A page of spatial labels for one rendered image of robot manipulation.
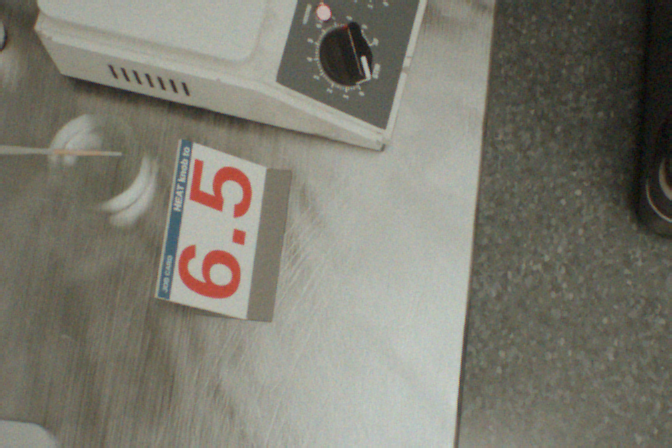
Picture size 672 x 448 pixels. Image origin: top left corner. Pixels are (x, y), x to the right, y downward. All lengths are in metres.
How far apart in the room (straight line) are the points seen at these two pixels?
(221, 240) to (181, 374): 0.08
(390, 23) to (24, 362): 0.28
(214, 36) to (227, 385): 0.19
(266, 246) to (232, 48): 0.12
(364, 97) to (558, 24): 0.91
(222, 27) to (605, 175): 0.93
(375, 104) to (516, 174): 0.83
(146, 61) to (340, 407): 0.22
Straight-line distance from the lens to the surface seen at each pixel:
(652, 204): 1.41
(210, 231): 0.74
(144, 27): 0.71
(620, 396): 1.52
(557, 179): 1.57
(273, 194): 0.76
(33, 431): 0.75
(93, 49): 0.74
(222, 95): 0.74
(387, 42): 0.75
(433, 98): 0.78
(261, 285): 0.75
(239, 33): 0.70
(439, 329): 0.74
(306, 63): 0.73
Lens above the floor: 1.48
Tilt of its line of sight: 75 degrees down
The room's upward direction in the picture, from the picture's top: 4 degrees counter-clockwise
